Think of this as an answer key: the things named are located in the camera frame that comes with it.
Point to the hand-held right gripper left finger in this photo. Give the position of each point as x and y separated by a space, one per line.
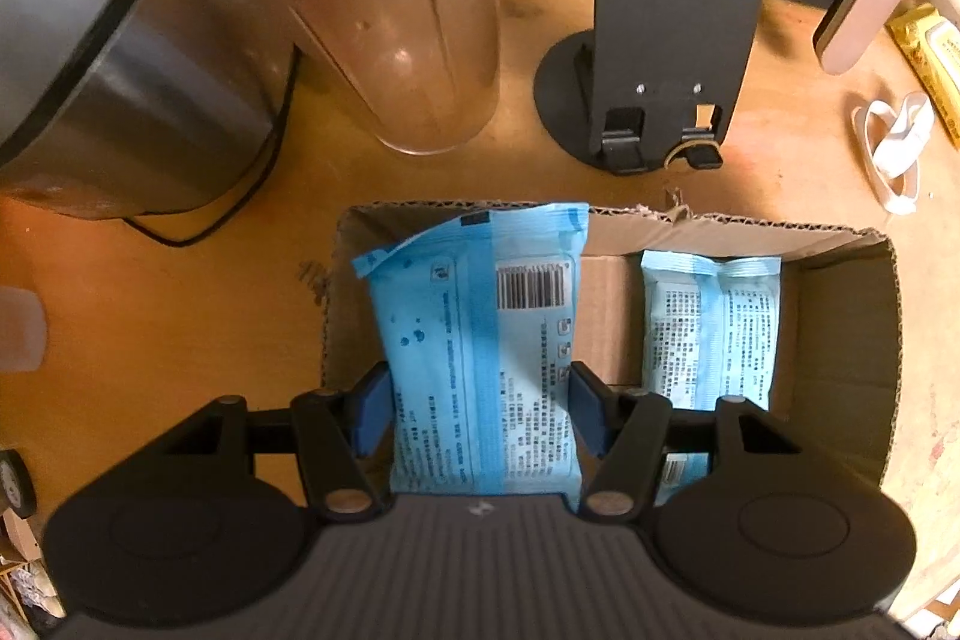
371 411

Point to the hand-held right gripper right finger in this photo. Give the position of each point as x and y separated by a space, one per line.
589 407

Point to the large blue tissue pack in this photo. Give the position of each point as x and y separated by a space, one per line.
480 340

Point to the small blue tissue pack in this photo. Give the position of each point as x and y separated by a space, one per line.
709 325

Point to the cardboard box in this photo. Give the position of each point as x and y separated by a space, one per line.
847 347

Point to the wooden desktop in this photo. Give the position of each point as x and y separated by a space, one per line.
187 325

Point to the tan rubber band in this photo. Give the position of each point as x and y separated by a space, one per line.
686 147

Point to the frosted plastic cup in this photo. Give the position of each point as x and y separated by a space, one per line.
21 329

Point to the black tape roll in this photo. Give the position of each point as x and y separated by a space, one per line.
15 482

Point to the clear plastic jar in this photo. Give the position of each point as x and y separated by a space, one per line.
405 40

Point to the wooden shoe rack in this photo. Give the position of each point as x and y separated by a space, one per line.
22 580

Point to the silver rice cooker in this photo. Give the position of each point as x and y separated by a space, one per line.
112 48

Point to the yellow wet wipes pack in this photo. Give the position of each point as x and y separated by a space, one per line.
934 55

